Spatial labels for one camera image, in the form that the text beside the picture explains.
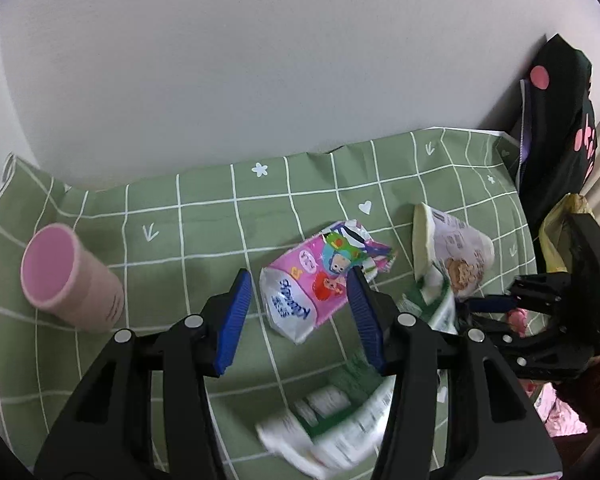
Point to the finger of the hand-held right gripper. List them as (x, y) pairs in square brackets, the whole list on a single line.
[(500, 340), (490, 303)]

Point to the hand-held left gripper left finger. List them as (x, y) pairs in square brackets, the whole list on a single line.
[(235, 320)]

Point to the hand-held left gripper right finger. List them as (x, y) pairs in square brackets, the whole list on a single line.
[(365, 320)]

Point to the pink cartoon snack packet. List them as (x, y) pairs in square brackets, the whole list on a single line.
[(320, 285)]

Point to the green white paper packet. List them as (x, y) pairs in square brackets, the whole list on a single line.
[(430, 300)]

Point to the pink round candy strip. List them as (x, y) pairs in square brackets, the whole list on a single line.
[(517, 320)]

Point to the yellow plastic bag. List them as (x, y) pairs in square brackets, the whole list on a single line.
[(555, 230)]

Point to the white printed paper cup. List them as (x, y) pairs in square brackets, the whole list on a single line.
[(455, 250)]

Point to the pink cloth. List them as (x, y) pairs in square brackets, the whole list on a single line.
[(560, 412)]

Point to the green checked cloth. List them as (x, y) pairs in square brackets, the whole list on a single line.
[(180, 240)]

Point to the green white snack packet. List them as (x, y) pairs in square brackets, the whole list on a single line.
[(330, 425)]

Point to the black pink-dotted bag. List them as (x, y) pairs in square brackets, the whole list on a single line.
[(555, 135)]

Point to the pink cylindrical cup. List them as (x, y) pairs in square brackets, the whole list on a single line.
[(65, 280)]

